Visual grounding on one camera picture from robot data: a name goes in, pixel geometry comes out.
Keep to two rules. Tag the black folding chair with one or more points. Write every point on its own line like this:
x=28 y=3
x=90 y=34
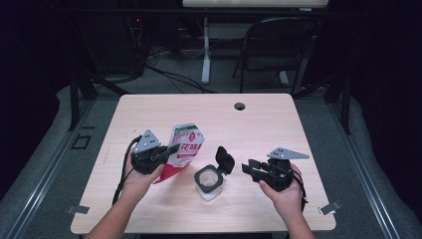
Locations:
x=278 y=49

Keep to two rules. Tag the grey metal table bracket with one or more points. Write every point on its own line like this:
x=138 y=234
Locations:
x=78 y=209
x=330 y=207

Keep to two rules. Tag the black metal stand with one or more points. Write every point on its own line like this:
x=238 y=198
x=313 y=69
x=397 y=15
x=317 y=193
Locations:
x=73 y=99
x=346 y=106

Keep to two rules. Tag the clear jar with black lid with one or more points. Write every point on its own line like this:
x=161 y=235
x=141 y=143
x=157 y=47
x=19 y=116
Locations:
x=209 y=179

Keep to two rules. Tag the dark equipment with red light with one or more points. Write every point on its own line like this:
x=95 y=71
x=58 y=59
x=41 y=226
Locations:
x=112 y=43

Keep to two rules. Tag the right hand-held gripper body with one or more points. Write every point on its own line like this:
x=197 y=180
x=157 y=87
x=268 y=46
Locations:
x=277 y=172

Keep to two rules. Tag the white desk with white legs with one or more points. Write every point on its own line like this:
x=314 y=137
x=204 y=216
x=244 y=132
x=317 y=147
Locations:
x=206 y=49

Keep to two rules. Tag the pink printed plastic bag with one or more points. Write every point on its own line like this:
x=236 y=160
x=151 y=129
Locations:
x=187 y=139

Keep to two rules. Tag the person's left hand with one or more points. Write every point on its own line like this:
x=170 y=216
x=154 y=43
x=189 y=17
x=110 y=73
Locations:
x=139 y=184

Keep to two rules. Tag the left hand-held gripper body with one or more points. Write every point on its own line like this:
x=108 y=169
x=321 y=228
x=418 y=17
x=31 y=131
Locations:
x=147 y=159

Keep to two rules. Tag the person's right hand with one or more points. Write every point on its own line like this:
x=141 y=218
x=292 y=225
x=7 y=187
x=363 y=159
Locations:
x=288 y=202

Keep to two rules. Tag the grey metal floor rail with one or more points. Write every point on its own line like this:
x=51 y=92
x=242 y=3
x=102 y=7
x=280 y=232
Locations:
x=365 y=172
x=43 y=176

